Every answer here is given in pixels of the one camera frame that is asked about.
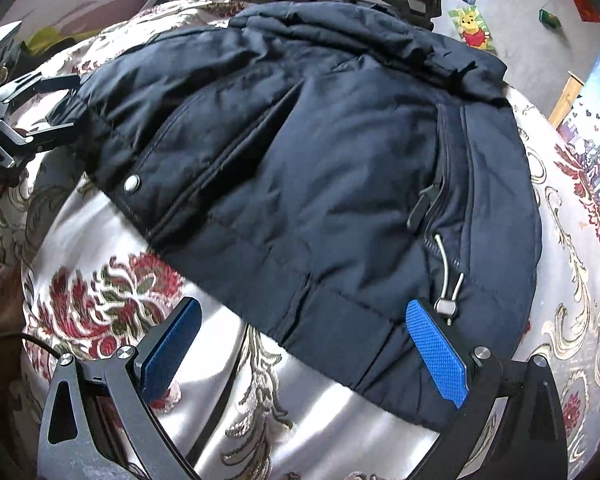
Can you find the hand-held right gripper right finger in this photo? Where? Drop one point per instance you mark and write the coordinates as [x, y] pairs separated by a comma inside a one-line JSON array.
[[435, 355]]

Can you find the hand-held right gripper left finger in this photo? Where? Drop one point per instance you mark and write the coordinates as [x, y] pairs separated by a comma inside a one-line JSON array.
[[172, 350]]

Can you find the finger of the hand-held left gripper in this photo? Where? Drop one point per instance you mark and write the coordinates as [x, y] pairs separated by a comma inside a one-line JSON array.
[[35, 85], [40, 137]]

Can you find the dark navy padded jacket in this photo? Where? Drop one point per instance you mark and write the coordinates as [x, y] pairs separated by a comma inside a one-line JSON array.
[[305, 185]]

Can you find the yellow-green cloth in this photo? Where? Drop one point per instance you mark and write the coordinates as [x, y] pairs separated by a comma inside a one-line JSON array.
[[50, 40]]

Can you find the floral satin bedspread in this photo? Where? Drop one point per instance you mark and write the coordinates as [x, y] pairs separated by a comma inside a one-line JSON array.
[[130, 285]]

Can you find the light wooden board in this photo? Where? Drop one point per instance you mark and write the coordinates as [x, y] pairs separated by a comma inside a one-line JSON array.
[[567, 100]]

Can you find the yellow bear poster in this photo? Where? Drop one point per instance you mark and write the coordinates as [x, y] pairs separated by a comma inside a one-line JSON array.
[[472, 30]]

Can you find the red paper square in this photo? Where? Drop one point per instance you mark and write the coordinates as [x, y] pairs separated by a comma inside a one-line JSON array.
[[586, 5]]

